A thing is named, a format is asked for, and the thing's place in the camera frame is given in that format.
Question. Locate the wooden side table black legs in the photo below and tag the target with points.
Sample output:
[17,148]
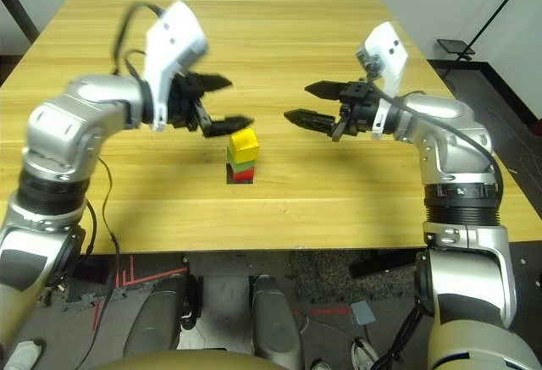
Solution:
[17,10]

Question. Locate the green wooden block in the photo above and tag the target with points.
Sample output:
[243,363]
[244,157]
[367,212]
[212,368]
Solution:
[243,167]

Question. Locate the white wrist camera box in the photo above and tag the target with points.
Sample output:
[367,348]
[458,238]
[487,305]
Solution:
[178,35]
[387,48]

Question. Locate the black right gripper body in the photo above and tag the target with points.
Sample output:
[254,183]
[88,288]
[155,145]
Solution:
[360,109]

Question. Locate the speckled black floor mat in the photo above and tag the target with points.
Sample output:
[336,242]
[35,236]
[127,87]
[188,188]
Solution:
[322,274]

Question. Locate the olive robot torso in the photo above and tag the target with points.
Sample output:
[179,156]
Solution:
[178,362]

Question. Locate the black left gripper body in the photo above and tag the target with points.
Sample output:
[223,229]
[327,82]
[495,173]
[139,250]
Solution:
[184,103]

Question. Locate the grey robot right leg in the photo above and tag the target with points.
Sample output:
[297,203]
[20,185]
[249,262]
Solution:
[277,323]

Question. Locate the red wooden block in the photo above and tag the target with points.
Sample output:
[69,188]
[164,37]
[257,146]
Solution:
[243,176]

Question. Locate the small grey floor pad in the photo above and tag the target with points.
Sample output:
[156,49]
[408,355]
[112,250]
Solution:
[363,313]

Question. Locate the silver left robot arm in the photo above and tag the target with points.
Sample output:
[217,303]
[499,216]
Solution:
[63,124]

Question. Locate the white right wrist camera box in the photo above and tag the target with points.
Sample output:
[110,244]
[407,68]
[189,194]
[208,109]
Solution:
[387,48]

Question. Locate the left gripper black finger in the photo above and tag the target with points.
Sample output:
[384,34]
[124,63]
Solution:
[216,82]
[230,124]

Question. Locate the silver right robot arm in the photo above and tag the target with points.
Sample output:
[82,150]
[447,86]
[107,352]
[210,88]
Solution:
[461,260]

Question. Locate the short red floor tape strip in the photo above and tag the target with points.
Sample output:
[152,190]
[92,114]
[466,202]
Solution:
[97,316]

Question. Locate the black stand plate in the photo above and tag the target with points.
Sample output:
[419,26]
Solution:
[453,46]

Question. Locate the red floor tape line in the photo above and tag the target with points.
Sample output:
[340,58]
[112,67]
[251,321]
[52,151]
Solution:
[324,311]

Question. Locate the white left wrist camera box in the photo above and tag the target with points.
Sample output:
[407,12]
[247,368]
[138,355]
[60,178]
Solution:
[178,35]

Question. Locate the white sneaker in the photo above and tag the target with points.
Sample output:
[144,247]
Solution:
[23,355]
[320,366]
[365,352]

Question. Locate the grey robot left leg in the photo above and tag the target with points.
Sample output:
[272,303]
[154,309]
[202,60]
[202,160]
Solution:
[161,319]

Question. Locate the yellow wooden block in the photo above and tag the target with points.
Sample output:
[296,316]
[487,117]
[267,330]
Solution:
[245,145]

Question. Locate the grey robot leg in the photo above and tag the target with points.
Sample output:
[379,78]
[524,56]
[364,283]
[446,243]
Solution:
[161,319]
[277,323]

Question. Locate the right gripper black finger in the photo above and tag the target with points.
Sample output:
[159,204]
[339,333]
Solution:
[311,120]
[324,90]

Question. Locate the black square marker pad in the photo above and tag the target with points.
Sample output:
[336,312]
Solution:
[228,178]

